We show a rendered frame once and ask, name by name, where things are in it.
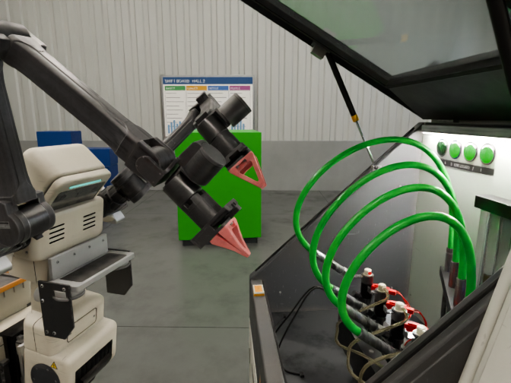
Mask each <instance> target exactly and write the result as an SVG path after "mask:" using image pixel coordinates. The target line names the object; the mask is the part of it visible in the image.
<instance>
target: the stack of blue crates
mask: <svg viewBox="0 0 511 383"><path fill-rule="evenodd" d="M36 138H37V144H38V147H48V146H56V145H64V144H82V138H81V131H37V132H36ZM87 149H88V150H89V151H90V152H91V153H92V154H93V155H94V156H95V157H96V158H97V159H98V160H99V161H100V162H101V163H102V164H103V165H104V166H105V169H108V170H109V171H110V172H111V176H110V178H109V179H108V181H107V182H106V184H105V185H104V188H105V187H107V186H109V185H112V183H111V181H112V179H113V178H114V177H115V176H116V175H117V174H118V164H117V163H118V157H117V156H116V155H115V154H114V152H113V150H112V149H111V148H110V147H87Z"/></svg>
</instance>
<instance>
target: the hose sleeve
mask: <svg viewBox="0 0 511 383"><path fill-rule="evenodd" d="M325 257H326V255H325V254H323V253H322V252H320V251H319V250H317V253H316V259H318V260H320V261H321V262H322V263H324V260H325ZM331 268H332V269H333V270H335V271H337V272H338V273H340V274H341V273H342V272H343V271H344V267H342V266H341V265H340V264H338V263H337V262H335V261H333V260H332V264H331Z"/></svg>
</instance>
